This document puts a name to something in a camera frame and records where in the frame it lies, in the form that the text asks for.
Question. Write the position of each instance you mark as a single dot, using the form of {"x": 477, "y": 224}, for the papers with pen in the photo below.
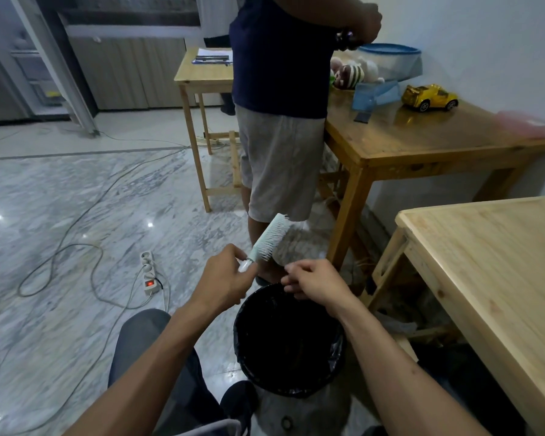
{"x": 211, "y": 56}

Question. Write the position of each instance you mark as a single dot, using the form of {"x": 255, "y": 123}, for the wood grain kitchen cabinet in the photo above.
{"x": 127, "y": 72}

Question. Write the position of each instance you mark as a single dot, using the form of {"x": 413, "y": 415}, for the person's left hand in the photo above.
{"x": 220, "y": 283}

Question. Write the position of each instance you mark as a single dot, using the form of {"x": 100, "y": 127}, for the yellow toy car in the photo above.
{"x": 429, "y": 97}

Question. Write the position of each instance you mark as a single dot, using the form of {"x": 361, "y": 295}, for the small black flat piece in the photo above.
{"x": 363, "y": 117}

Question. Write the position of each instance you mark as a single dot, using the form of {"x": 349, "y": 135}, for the grey refrigerator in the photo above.
{"x": 27, "y": 77}

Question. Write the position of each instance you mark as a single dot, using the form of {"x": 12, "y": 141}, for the blue plastic tray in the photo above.
{"x": 374, "y": 95}

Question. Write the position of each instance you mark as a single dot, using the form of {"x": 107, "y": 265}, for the person's left forearm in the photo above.
{"x": 150, "y": 381}

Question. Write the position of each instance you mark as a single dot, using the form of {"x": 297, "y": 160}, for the person's right hand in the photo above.
{"x": 320, "y": 283}

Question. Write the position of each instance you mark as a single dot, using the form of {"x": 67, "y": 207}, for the dark brown wooden table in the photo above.
{"x": 436, "y": 136}

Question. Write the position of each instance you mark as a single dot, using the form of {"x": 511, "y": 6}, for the white power strip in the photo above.
{"x": 150, "y": 272}

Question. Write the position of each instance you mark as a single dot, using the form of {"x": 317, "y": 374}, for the grey trash bin black liner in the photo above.
{"x": 290, "y": 345}

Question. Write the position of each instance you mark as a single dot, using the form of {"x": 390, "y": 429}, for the clear container blue lid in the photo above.
{"x": 390, "y": 63}

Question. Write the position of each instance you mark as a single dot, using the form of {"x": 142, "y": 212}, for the small light wooden table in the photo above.
{"x": 195, "y": 74}

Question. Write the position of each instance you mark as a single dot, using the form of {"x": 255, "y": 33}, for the person's black shoe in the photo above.
{"x": 238, "y": 404}

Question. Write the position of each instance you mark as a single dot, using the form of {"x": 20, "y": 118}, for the pink plastic box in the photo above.
{"x": 529, "y": 125}

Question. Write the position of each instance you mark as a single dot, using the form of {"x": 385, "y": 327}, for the striped plush toy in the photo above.
{"x": 352, "y": 77}

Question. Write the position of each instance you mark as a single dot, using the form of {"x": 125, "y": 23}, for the person's left leg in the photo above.
{"x": 141, "y": 349}

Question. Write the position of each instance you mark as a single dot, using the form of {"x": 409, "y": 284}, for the person's right forearm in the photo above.
{"x": 404, "y": 381}

